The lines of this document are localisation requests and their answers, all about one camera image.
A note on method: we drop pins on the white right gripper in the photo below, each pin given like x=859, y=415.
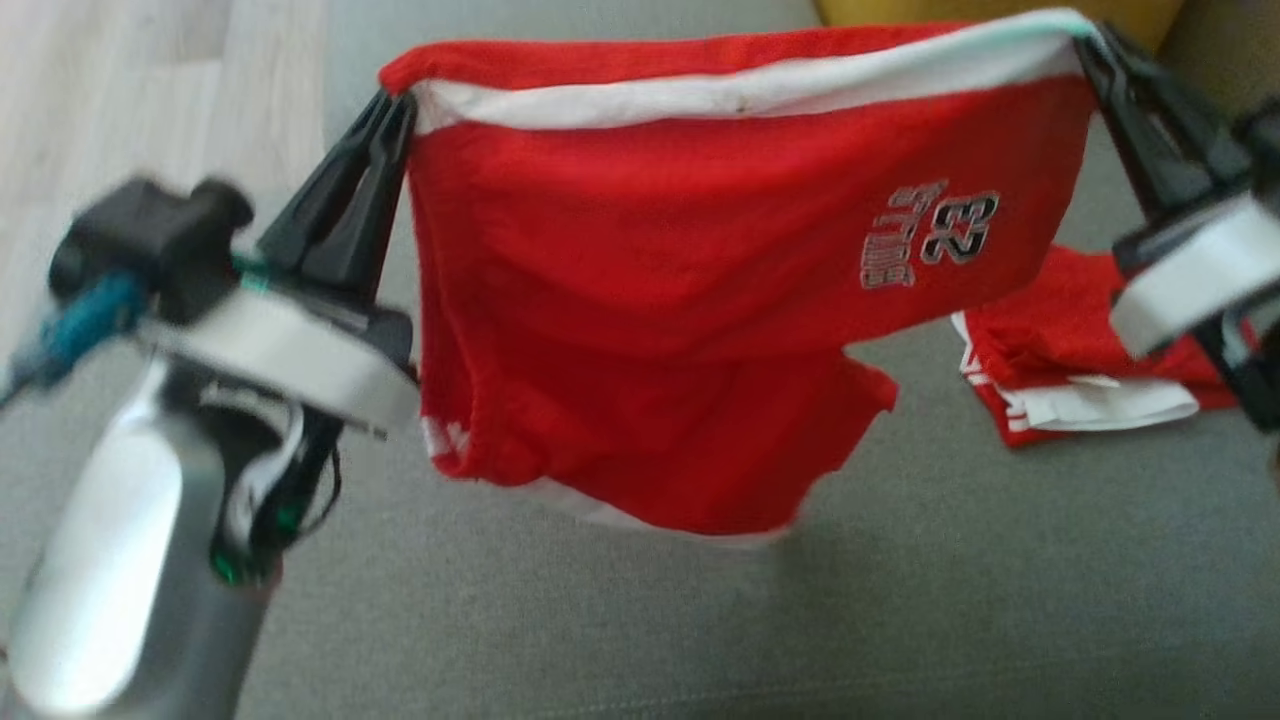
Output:
x=1200, y=270

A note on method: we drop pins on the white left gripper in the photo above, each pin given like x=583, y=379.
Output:
x=300, y=350

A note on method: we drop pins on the red white basketball jersey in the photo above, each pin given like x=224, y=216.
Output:
x=1070, y=330

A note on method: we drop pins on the red white basketball shorts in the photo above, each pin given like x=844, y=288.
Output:
x=650, y=280

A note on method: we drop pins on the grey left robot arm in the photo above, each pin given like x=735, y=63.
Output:
x=100, y=560

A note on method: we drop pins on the yellow sofa back cushion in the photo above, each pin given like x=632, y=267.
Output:
x=900, y=10

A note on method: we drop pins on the large grey sofa seat cushion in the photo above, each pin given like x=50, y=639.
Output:
x=900, y=600

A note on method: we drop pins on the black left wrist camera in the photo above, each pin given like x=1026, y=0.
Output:
x=150, y=240

